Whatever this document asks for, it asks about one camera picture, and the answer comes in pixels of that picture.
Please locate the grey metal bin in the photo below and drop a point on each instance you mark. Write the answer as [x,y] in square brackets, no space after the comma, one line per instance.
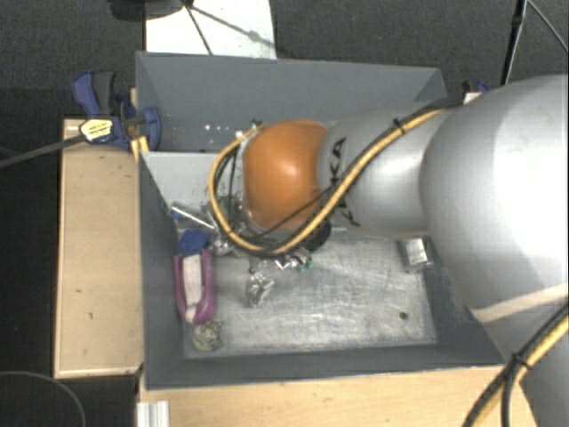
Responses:
[338,309]

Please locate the blue flat block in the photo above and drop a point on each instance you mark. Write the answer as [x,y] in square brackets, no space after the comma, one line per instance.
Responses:
[193,241]

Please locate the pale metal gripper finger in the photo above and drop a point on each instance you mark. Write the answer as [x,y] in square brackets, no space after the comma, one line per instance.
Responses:
[266,288]
[253,292]

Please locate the purple and white pouch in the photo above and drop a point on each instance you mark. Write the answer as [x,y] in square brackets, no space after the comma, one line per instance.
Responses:
[194,283]

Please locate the pale wood board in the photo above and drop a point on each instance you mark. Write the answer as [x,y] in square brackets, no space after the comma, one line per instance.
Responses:
[98,247]

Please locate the mottled grey-yellow round lump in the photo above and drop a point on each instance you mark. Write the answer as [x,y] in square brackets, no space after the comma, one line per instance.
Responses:
[207,336]

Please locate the silver foil packet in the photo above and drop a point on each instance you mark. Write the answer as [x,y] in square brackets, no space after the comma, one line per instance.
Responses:
[415,255]

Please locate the shiny silver metal tool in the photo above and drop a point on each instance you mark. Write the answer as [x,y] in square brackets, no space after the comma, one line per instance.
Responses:
[190,215]

